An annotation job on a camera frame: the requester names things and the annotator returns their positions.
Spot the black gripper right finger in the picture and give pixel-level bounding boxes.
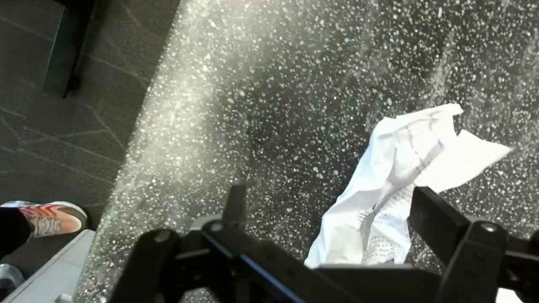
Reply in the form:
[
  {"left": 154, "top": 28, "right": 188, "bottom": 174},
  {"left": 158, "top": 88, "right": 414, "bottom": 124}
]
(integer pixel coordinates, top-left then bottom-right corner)
[{"left": 407, "top": 186, "right": 539, "bottom": 303}]

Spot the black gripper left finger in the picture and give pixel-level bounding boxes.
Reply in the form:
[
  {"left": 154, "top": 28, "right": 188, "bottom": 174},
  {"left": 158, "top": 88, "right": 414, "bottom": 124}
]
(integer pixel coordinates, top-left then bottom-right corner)
[{"left": 107, "top": 184, "right": 338, "bottom": 303}]

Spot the orange white sneaker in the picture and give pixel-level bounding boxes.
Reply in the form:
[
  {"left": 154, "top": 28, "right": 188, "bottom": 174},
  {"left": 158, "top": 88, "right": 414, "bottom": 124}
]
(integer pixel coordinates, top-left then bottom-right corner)
[{"left": 16, "top": 199, "right": 90, "bottom": 242}]

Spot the person in black clothing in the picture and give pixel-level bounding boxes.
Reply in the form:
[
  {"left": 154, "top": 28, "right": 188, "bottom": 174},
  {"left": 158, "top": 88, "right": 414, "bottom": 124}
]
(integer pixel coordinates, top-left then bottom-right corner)
[{"left": 0, "top": 206, "right": 36, "bottom": 262}]

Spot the black stand leg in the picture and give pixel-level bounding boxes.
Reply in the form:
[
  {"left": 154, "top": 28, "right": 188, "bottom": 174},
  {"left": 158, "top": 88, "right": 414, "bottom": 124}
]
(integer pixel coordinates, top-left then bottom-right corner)
[{"left": 53, "top": 0, "right": 105, "bottom": 100}]

